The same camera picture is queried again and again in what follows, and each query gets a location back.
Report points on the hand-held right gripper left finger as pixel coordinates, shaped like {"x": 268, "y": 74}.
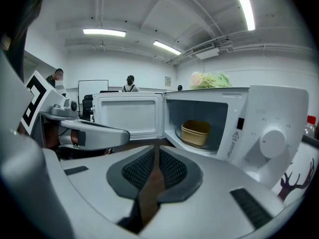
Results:
{"x": 94, "y": 195}

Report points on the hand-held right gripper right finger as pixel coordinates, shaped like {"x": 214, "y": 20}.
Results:
{"x": 219, "y": 208}

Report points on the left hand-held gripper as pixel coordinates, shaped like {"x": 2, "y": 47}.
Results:
{"x": 37, "y": 96}

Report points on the beige paper food container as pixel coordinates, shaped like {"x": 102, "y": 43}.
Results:
{"x": 195, "y": 133}

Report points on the white microwave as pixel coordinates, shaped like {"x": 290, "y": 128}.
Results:
{"x": 274, "y": 108}

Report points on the black office chair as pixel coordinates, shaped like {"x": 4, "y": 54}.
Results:
{"x": 87, "y": 106}

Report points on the whiteboard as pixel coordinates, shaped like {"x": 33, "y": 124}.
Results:
{"x": 93, "y": 91}

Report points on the ceiling tube light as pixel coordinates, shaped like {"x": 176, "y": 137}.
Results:
{"x": 104, "y": 32}
{"x": 245, "y": 9}
{"x": 167, "y": 47}

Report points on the pink flower bouquet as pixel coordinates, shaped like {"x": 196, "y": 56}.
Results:
{"x": 199, "y": 80}

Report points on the clear bottle with red cap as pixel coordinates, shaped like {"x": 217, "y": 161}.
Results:
{"x": 311, "y": 120}

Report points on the white air conditioner unit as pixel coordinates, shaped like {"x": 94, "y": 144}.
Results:
{"x": 208, "y": 53}

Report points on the wall notice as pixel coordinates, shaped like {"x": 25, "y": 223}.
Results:
{"x": 168, "y": 81}

